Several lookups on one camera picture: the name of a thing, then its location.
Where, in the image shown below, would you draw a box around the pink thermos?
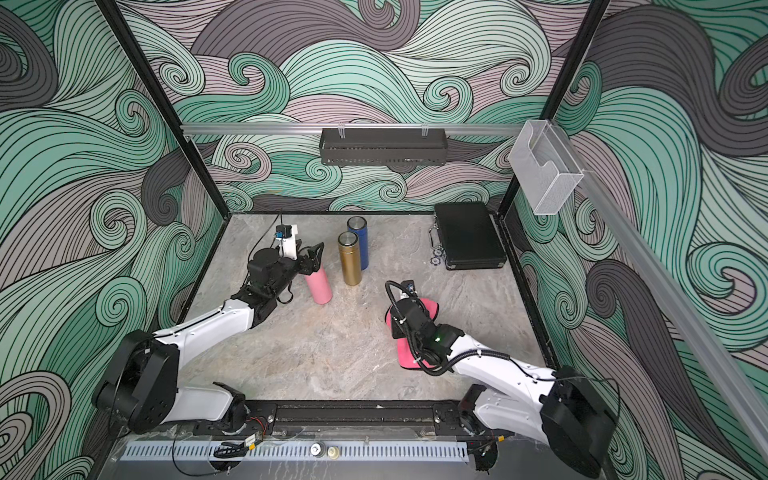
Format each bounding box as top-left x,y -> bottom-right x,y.
304,266 -> 333,305

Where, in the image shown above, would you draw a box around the pink microfiber cloth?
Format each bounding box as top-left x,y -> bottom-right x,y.
385,298 -> 439,371

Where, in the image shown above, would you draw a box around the gold thermos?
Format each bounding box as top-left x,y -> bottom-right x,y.
337,231 -> 362,286

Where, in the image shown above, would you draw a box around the blue thermos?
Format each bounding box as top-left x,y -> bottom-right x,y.
347,216 -> 369,270

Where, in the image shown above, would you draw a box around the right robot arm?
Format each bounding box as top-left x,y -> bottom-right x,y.
385,296 -> 619,479

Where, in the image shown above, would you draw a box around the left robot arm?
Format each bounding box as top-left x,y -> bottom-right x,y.
92,243 -> 324,435

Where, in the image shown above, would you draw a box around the metal rings on case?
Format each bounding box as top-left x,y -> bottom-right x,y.
428,223 -> 446,266

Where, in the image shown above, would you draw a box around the black case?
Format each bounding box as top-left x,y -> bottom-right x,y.
434,202 -> 507,271

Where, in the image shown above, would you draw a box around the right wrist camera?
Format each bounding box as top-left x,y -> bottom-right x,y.
400,279 -> 418,299

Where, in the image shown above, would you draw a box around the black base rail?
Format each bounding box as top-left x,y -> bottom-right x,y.
113,399 -> 595,437

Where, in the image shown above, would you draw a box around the black wall shelf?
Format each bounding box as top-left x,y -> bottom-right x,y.
319,128 -> 448,169

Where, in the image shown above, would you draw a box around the white slotted cable duct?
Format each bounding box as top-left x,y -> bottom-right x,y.
119,440 -> 469,463

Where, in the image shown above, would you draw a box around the clear plastic wall holder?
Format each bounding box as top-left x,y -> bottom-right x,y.
508,120 -> 584,216

